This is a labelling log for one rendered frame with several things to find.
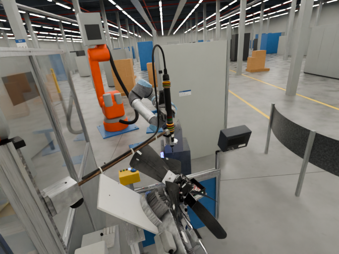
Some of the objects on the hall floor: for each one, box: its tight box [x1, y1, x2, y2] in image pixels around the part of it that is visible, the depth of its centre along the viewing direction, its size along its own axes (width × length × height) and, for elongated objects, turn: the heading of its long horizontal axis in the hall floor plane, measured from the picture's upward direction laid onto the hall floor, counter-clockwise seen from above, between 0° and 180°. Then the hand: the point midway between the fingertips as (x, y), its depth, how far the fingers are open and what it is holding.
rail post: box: [215, 176, 220, 222], centre depth 199 cm, size 4×4×78 cm
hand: (170, 112), depth 102 cm, fingers closed on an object, 4 cm apart
